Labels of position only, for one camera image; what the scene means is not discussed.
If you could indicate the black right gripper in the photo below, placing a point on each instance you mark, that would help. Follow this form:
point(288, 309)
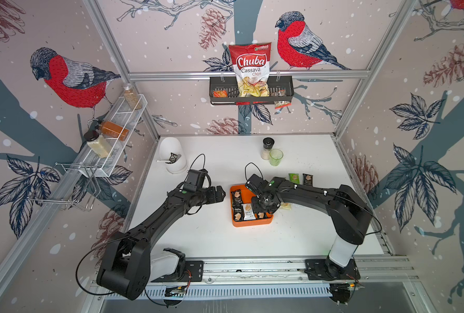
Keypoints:
point(270, 209)

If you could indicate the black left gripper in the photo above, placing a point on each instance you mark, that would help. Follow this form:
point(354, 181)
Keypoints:
point(213, 198)

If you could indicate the orange storage box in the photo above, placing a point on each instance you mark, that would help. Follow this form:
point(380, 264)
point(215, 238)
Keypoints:
point(246, 197)

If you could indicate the green cookie packet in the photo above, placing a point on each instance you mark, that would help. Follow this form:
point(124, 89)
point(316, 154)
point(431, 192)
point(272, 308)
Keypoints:
point(294, 178)

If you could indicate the black cookie packet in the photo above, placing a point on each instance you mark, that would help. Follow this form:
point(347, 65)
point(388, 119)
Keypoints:
point(308, 179)
point(238, 214)
point(237, 198)

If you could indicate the cream yellow cookie packet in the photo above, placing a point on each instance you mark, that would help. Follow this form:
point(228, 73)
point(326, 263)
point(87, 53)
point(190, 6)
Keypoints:
point(286, 206)

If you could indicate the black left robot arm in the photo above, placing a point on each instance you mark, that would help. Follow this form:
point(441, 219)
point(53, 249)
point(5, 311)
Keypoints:
point(126, 266)

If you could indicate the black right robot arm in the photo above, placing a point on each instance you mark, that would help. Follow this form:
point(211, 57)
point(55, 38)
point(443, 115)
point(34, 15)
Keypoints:
point(350, 216)

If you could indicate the green translucent cup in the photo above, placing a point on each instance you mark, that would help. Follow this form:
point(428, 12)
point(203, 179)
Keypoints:
point(275, 157)

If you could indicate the white rounded container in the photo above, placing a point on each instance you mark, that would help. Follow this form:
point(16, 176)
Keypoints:
point(171, 154)

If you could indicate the black cap spice shaker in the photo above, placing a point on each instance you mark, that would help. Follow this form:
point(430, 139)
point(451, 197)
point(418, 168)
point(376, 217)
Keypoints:
point(268, 144)

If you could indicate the orange sauce bottle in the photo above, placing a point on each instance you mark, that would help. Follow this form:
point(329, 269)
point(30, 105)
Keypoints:
point(112, 130)

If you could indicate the black lid cream jar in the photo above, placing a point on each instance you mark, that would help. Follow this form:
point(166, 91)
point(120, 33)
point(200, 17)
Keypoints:
point(98, 144)

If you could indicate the glass jar of grains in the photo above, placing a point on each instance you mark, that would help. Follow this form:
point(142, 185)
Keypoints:
point(131, 97)

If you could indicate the red Chuba cassava chips bag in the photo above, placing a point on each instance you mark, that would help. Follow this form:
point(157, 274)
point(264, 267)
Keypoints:
point(251, 65)

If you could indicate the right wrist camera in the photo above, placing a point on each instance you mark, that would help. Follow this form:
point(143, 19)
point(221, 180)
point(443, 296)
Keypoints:
point(256, 184)

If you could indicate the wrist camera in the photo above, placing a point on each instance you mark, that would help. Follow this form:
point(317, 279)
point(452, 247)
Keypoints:
point(256, 184)
point(194, 180)

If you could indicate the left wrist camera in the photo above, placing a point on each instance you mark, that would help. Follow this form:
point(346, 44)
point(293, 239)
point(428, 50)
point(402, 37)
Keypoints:
point(194, 180)

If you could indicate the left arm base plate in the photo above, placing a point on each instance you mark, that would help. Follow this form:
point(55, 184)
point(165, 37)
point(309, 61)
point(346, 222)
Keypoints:
point(192, 271)

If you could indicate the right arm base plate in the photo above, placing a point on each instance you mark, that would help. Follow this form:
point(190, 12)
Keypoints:
point(327, 270)

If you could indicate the black wire wall basket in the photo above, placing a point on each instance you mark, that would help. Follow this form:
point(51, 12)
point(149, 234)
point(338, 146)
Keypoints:
point(227, 91)

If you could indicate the white wire wall shelf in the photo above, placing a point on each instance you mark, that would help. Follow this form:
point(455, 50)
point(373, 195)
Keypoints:
point(121, 114)

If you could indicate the chrome wire rack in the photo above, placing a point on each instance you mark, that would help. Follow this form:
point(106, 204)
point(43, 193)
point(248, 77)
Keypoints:
point(66, 186)

